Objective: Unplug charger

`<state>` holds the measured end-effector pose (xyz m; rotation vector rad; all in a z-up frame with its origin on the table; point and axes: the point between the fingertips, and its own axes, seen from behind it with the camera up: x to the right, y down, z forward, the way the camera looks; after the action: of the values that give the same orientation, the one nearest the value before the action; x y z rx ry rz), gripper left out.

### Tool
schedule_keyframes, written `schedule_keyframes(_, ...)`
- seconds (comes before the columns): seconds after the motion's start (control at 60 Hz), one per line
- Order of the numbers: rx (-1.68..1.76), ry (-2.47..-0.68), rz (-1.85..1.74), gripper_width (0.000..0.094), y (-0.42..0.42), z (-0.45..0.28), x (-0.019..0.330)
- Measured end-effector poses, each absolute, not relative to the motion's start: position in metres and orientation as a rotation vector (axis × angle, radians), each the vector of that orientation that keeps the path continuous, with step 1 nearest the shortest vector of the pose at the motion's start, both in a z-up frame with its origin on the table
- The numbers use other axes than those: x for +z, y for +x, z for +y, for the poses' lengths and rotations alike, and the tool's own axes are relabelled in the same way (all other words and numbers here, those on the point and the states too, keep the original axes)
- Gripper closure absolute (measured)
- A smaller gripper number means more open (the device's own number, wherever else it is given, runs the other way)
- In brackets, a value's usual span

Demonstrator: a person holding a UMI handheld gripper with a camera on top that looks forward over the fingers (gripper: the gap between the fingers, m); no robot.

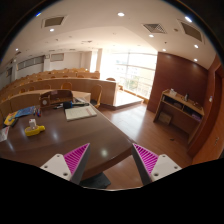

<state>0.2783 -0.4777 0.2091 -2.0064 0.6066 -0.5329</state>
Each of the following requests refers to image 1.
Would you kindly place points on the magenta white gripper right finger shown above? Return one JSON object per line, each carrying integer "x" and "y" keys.
{"x": 151, "y": 166}

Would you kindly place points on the blue book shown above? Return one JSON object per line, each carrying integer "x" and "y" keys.
{"x": 26, "y": 111}

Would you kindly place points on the wooden chair by table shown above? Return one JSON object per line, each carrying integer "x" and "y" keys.
{"x": 96, "y": 93}

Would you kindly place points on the wooden desktop organizer shelf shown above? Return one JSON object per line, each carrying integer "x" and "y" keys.
{"x": 54, "y": 97}

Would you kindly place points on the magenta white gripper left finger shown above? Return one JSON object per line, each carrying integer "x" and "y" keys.
{"x": 69, "y": 166}

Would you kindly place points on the wooden lectern shelf unit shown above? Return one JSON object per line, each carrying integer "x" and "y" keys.
{"x": 186, "y": 115}

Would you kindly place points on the yellow booklet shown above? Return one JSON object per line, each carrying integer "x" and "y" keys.
{"x": 10, "y": 119}

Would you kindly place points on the cardboard box in shelf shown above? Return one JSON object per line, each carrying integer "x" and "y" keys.
{"x": 165, "y": 118}

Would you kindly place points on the black box on table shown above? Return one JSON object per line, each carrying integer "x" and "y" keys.
{"x": 67, "y": 104}

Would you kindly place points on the wooden door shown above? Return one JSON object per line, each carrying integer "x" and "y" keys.
{"x": 211, "y": 108}

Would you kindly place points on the yellow power strip holder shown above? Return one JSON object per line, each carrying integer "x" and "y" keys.
{"x": 34, "y": 131}

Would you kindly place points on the white paper at table edge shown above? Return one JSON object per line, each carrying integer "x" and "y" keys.
{"x": 4, "y": 134}

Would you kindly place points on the long curved wooden bench desk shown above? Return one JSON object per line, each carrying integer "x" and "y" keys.
{"x": 109, "y": 88}

